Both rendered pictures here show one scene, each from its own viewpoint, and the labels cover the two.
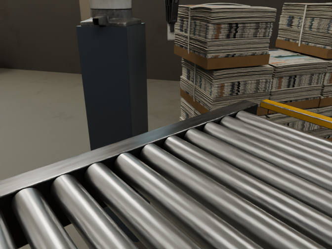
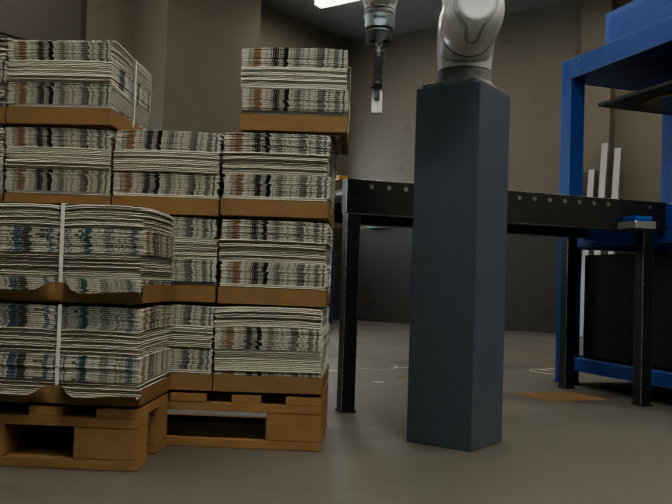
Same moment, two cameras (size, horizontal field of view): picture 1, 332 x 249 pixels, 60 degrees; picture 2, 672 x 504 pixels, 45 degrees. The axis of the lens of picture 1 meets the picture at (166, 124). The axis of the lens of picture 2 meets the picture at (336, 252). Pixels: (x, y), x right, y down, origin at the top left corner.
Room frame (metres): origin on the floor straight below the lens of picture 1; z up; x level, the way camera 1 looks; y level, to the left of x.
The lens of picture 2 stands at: (3.47, 0.68, 0.44)
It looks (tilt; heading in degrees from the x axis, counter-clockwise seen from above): 2 degrees up; 200
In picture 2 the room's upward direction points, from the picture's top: 2 degrees clockwise
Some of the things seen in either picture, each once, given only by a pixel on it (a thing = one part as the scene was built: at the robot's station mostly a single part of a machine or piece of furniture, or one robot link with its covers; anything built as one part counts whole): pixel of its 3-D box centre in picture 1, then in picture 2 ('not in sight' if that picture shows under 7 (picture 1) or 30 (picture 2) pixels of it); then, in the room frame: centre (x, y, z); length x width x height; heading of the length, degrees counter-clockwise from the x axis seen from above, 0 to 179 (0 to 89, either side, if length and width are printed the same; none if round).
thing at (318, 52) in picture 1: (321, 46); (84, 128); (1.55, -0.82, 0.86); 0.38 x 0.29 x 0.04; 17
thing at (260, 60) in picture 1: (229, 58); not in sight; (1.23, -0.27, 0.86); 0.29 x 0.16 x 0.04; 109
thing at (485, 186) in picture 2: (120, 140); (459, 265); (1.17, 0.21, 0.50); 0.20 x 0.20 x 1.00; 74
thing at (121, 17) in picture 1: (109, 17); (467, 84); (1.15, 0.21, 1.03); 0.22 x 0.18 x 0.06; 164
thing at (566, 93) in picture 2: not in sight; (570, 220); (-0.56, 0.38, 0.78); 0.09 x 0.09 x 1.55; 39
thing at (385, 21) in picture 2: not in sight; (379, 21); (1.28, -0.02, 1.19); 0.09 x 0.09 x 0.06
